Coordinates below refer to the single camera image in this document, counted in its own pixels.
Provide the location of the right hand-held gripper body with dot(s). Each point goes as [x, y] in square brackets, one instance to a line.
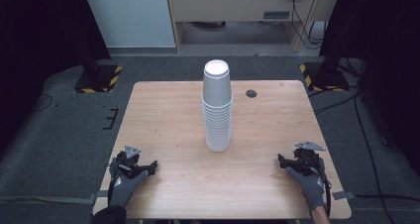
[307, 159]

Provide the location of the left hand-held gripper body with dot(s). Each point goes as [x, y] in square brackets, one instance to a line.
[127, 160]

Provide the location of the stack of white paper cups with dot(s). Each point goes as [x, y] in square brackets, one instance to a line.
[217, 111]

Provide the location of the person's left hand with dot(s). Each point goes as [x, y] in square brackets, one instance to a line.
[126, 188]

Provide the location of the person's right hand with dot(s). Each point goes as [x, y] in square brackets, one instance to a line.
[309, 189]

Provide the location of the black tape floor mark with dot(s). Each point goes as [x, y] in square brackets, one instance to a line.
[111, 119]

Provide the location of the grey tape strip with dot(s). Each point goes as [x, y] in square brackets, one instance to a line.
[98, 195]
[343, 195]

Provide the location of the round dark table grommet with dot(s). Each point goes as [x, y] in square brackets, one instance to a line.
[251, 93]

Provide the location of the black stand with striped base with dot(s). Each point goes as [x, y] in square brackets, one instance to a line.
[99, 77]
[325, 75]

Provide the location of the dark curtain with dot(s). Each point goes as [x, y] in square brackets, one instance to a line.
[39, 52]
[386, 68]

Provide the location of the white panel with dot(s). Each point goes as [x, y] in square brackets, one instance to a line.
[128, 16]

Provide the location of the beige wooden desk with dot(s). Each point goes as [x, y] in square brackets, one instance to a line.
[231, 6]

